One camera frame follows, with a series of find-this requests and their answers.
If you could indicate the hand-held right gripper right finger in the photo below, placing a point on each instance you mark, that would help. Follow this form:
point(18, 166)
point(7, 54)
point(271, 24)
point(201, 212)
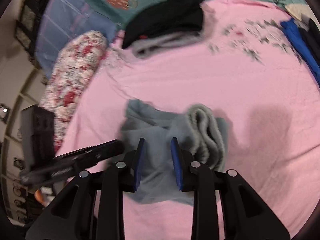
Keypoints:
point(176, 165)

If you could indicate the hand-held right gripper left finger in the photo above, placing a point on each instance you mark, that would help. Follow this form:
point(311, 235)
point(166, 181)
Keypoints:
point(138, 165)

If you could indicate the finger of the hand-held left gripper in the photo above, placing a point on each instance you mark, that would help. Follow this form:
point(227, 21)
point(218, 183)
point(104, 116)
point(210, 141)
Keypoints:
point(100, 151)

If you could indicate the grey-blue pants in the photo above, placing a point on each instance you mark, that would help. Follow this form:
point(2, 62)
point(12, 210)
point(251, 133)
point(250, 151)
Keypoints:
point(155, 130)

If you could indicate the folded grey pants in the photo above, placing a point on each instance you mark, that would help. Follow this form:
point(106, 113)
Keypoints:
point(160, 42)

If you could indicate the folded black pants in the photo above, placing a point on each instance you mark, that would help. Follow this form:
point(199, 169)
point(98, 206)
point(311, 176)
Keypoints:
point(170, 20)

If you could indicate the dark navy pants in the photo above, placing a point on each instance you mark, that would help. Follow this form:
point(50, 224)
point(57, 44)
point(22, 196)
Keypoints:
point(313, 35)

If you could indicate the white shelf unit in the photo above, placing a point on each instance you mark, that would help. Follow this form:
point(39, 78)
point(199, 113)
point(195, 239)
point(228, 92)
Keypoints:
point(25, 90)

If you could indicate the red floral quilt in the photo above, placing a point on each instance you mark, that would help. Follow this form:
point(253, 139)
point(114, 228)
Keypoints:
point(72, 80)

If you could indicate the pink floral bed sheet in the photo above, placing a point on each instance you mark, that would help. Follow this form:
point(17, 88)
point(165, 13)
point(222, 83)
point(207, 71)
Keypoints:
point(200, 85)

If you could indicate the blue plaid bedding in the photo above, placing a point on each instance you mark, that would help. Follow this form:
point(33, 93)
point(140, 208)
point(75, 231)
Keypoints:
point(65, 20)

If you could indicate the bright blue garment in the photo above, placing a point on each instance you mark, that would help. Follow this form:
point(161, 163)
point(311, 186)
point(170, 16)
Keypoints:
point(297, 42)

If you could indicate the white quilted pillow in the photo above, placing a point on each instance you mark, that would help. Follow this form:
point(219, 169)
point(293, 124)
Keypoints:
point(296, 11)

